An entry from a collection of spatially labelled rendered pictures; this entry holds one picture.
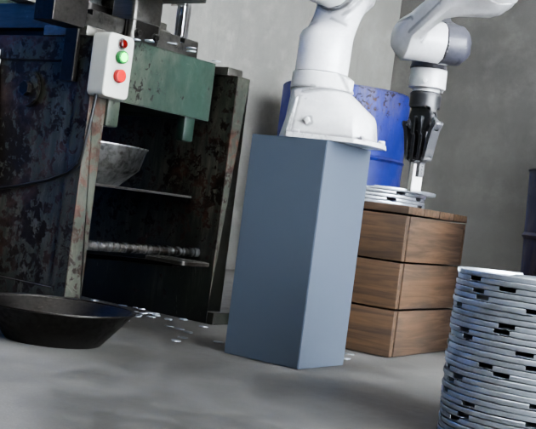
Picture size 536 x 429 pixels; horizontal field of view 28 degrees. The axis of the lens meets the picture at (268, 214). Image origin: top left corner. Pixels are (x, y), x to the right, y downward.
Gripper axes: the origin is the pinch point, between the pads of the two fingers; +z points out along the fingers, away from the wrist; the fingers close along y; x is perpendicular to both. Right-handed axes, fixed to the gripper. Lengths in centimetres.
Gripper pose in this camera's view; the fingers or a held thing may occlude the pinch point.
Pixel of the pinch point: (415, 177)
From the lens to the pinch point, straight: 256.3
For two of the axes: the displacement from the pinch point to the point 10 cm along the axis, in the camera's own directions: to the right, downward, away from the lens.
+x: 8.5, 1.0, 5.1
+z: -1.2, 9.9, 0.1
